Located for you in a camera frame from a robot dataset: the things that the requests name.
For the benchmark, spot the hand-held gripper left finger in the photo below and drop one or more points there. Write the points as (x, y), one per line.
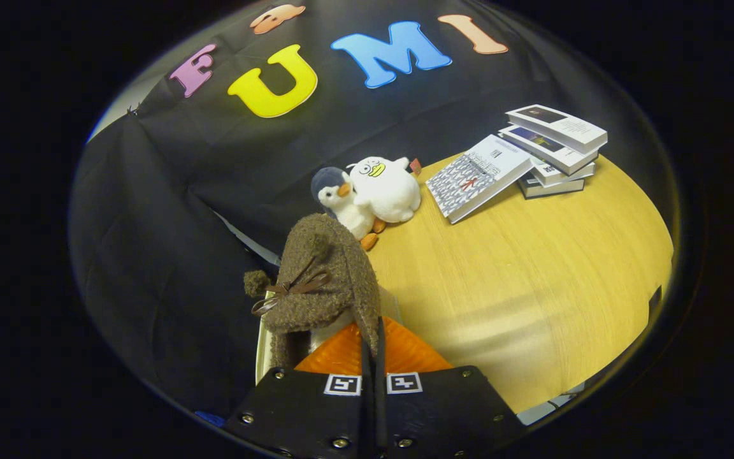
(316, 414)

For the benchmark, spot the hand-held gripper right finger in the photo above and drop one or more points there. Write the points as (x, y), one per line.
(443, 414)

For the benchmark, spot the beige fabric storage box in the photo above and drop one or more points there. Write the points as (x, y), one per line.
(264, 357)

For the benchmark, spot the brown fuzzy shoe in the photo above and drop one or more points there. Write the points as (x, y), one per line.
(322, 274)

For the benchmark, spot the colourful display screen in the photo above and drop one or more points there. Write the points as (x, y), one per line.
(209, 419)

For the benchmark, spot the grey white penguin plush toy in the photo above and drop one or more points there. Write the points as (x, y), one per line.
(348, 207)

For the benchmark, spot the black backdrop cloth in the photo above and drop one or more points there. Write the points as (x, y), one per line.
(169, 255)

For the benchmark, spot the white duck plush toy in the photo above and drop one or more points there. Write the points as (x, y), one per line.
(389, 191)

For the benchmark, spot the grey patterned cover book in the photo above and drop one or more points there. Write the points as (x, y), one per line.
(475, 178)

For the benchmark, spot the dark grey book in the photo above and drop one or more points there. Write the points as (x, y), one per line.
(552, 189)

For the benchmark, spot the plain white book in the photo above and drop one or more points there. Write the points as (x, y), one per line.
(568, 175)

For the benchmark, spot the white book dark photo cover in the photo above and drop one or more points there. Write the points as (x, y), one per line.
(558, 127)

